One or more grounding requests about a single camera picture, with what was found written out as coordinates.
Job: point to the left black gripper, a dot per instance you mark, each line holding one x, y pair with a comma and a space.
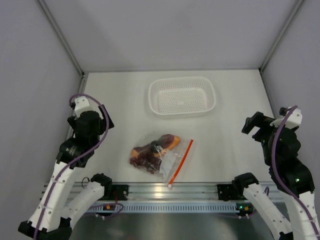
101, 122

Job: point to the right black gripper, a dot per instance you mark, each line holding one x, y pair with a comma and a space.
258, 119

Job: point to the clear zip top bag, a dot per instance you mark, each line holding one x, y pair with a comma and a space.
172, 161

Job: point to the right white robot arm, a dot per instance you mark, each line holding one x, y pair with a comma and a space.
292, 178

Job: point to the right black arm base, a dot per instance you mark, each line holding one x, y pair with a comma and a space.
227, 192

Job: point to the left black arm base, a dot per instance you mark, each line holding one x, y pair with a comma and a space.
119, 192

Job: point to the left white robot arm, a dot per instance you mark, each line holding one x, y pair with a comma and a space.
55, 218

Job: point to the fake black food piece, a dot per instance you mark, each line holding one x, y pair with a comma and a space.
155, 147

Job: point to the fake purple grapes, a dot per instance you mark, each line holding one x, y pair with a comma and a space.
147, 162

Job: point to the fake orange food piece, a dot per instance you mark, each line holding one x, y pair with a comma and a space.
167, 141

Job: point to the white perforated plastic basket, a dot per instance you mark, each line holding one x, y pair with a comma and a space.
181, 97

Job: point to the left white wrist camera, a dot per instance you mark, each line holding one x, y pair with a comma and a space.
80, 105

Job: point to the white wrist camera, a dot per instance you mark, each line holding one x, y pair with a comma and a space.
80, 105
294, 120

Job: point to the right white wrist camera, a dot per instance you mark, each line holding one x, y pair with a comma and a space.
294, 120

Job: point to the grey slotted cable duct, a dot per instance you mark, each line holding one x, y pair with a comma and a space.
175, 207

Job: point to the aluminium mounting rail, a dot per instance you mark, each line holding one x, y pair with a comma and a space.
181, 191

